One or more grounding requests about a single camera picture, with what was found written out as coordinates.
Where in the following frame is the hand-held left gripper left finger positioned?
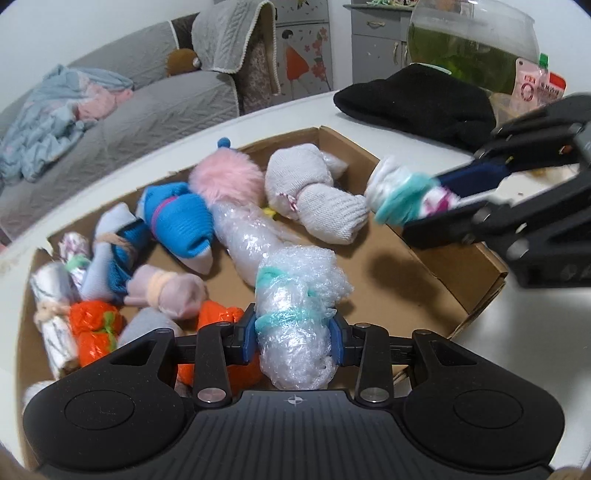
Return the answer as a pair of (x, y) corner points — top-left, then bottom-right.
(112, 304), (258, 408)

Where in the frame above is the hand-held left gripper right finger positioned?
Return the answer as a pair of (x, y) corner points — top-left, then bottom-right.
(329, 314), (476, 407)

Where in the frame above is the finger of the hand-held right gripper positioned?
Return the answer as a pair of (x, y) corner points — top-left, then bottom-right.
(403, 166), (591, 251)
(435, 93), (591, 198)

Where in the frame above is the bubble wrap roll teal band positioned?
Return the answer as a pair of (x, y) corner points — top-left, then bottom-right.
(254, 247), (349, 392)

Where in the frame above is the white teal sock roll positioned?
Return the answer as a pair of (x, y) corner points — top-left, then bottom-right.
(365, 156), (462, 227)

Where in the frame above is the shallow cardboard box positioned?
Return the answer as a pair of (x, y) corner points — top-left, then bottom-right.
(16, 126), (509, 467)

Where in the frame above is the bright blue sock roll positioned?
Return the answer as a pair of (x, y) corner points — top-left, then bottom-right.
(139, 181), (217, 274)

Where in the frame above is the pink fluffy toy blue hat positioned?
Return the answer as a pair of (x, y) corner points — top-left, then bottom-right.
(189, 136), (266, 208)

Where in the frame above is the plain orange roll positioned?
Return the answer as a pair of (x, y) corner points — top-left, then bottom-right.
(177, 300), (265, 386)

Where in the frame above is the pale pink sock roll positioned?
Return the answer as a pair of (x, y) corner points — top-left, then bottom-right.
(124, 264), (207, 320)

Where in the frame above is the black knit hat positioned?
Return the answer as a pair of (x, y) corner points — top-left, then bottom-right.
(333, 63), (497, 153)

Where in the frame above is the pink fluffy plastic-wrapped toy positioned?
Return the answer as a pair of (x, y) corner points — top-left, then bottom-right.
(215, 203), (289, 287)

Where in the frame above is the grey sock roll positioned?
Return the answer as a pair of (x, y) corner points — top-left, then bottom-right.
(117, 307), (185, 349)

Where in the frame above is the red white snack pouch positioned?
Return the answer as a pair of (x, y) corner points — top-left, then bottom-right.
(509, 53), (568, 114)

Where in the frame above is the clear plastic wrap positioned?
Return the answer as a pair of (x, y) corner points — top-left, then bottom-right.
(321, 151), (347, 178)

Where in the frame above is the white knit sock roll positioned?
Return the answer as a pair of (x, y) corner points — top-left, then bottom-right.
(264, 144), (369, 244)

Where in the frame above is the glass fish bowl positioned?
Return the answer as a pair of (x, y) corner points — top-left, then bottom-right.
(406, 0), (541, 95)

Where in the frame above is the orange roll green band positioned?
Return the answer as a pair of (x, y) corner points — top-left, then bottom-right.
(69, 301), (124, 367)

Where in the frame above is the grey cabinet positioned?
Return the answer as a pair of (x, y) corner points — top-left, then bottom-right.
(348, 0), (414, 86)

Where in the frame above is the light blue sock roll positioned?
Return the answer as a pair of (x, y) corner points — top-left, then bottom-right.
(91, 204), (152, 303)

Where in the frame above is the white patterned cloth roll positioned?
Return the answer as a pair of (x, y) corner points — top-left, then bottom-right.
(30, 262), (80, 377)

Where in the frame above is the purple floral cloth roll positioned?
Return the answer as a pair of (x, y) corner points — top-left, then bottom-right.
(59, 232), (92, 278)

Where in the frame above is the white fridge with stickers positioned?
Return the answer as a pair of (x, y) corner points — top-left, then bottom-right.
(272, 0), (334, 107)

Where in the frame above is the small white bundle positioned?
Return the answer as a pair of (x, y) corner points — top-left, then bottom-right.
(22, 380), (58, 407)

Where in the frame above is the grey quilted sofa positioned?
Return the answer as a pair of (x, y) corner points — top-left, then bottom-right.
(0, 0), (282, 241)

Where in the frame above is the pink blanket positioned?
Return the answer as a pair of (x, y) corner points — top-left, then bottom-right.
(76, 83), (134, 121)

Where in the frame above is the brown plush toy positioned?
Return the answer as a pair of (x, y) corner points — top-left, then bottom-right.
(165, 48), (202, 77)

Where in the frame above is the light blue blanket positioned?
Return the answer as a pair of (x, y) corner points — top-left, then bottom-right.
(0, 65), (134, 185)

